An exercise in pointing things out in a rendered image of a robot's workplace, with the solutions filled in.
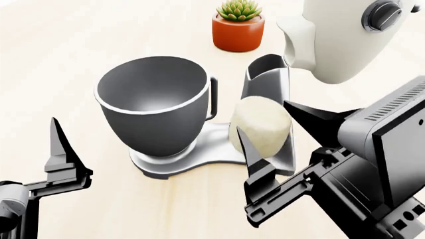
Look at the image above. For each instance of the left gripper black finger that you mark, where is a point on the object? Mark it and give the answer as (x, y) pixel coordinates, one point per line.
(61, 161)

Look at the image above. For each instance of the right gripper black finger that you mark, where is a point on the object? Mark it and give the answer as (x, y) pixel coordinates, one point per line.
(260, 174)
(322, 124)

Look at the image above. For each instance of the white stand mixer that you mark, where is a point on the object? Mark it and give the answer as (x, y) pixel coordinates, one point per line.
(332, 39)

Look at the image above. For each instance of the grey metal mixer bowl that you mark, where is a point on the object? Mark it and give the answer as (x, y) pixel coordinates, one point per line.
(149, 129)

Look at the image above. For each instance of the grey mixer speed dial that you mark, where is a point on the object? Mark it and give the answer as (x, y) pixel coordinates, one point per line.
(382, 15)

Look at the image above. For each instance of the orange terracotta plant pot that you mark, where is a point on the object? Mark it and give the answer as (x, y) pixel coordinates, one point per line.
(237, 35)

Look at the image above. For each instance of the green succulent plant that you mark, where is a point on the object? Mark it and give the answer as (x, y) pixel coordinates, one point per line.
(239, 10)

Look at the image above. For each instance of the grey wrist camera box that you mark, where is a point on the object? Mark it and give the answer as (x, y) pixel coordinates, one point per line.
(398, 149)

